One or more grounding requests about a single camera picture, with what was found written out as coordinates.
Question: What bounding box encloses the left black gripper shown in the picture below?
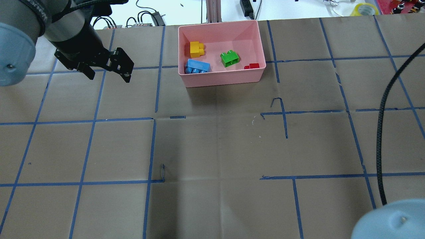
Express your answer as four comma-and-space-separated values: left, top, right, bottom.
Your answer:
46, 20, 134, 83

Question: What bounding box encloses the blue toy block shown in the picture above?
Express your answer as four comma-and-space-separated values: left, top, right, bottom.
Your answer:
185, 59, 211, 74

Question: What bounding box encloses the yellow toy block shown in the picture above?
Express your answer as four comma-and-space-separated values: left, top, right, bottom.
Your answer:
189, 41, 205, 58

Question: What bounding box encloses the green toy block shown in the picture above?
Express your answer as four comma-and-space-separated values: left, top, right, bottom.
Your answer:
220, 50, 240, 67

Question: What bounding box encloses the red toy block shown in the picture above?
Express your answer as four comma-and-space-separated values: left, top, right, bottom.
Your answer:
244, 63, 260, 69

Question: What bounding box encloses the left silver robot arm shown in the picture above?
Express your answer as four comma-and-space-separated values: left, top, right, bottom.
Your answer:
0, 0, 134, 86

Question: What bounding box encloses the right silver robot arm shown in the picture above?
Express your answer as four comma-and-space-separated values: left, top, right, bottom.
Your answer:
351, 199, 425, 239

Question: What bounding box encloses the pink plastic box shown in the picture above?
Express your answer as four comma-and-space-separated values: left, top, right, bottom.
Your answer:
178, 20, 266, 88

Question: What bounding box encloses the black power adapter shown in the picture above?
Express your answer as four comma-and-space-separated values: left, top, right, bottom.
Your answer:
239, 0, 254, 19

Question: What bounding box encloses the yellow tape roll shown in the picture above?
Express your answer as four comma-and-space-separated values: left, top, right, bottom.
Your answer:
350, 3, 379, 16

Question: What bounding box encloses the red parts tray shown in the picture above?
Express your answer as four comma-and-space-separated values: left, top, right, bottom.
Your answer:
379, 0, 425, 15

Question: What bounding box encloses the aluminium frame post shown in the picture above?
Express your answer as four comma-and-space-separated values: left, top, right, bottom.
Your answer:
206, 0, 222, 23

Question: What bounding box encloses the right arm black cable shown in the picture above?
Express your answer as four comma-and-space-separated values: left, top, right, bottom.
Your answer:
376, 42, 425, 205

